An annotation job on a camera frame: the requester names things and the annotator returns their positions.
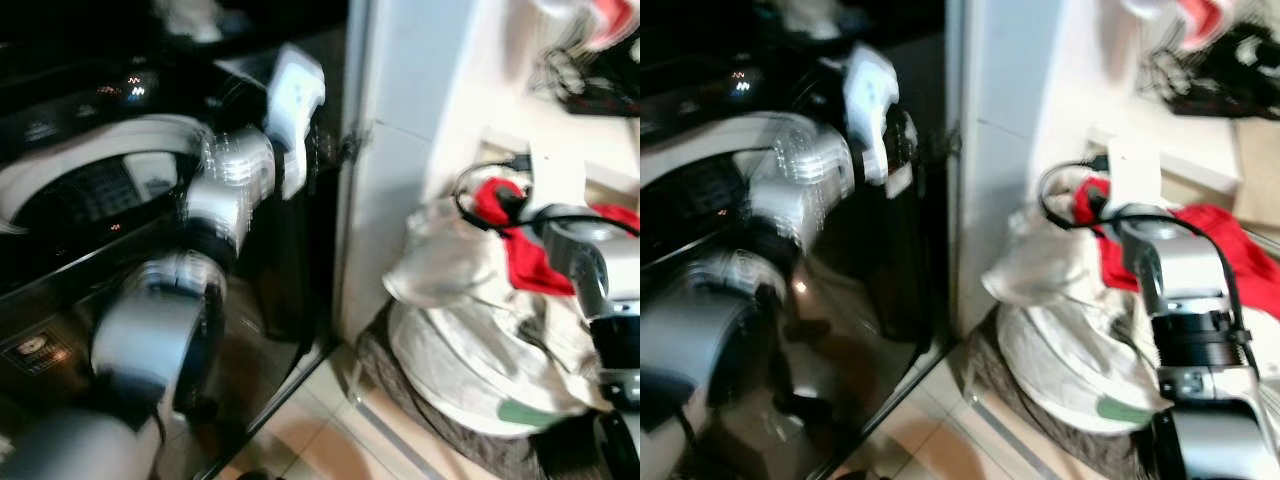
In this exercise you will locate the red garment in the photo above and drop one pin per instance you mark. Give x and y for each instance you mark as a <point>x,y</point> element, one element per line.
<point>1240,255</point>
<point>528,265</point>

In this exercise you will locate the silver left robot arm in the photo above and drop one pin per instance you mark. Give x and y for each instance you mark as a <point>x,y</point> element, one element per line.
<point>140,330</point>

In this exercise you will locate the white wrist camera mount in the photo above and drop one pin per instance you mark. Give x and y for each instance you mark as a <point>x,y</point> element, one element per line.
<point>558,175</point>
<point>295,105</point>
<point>868,100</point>
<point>1135,172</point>

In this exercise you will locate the red and white cloth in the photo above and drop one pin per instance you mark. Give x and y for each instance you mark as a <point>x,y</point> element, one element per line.
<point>1200,20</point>
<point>612,20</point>

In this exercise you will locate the black front-load washing machine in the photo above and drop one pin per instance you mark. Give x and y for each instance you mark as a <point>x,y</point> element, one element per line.
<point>290,280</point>
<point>860,300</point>

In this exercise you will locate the white crumpled garment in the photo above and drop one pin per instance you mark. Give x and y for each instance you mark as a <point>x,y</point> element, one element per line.
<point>1060,340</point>
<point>470,340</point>

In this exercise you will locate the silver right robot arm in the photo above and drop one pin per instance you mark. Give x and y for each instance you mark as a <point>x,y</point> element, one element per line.
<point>1190,272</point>
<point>610,262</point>

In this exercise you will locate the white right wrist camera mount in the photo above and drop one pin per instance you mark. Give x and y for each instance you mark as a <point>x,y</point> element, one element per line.
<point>1135,172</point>
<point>558,175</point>

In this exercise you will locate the small white cloth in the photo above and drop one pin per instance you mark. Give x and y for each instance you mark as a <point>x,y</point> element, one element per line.
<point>812,18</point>
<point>195,18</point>

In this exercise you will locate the dark woven laundry basket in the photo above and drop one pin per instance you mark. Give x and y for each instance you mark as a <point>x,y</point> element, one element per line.
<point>400,385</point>
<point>995,385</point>

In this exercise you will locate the black cluttered rack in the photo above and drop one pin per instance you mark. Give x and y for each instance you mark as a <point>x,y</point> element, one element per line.
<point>600,85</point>
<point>1230,75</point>

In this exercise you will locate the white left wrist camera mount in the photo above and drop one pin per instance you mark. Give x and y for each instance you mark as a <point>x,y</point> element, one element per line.
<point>295,105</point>
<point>868,100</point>

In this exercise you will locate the silver rimmed washer door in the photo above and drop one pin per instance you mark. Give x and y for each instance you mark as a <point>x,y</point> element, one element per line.
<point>90,185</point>
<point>700,195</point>

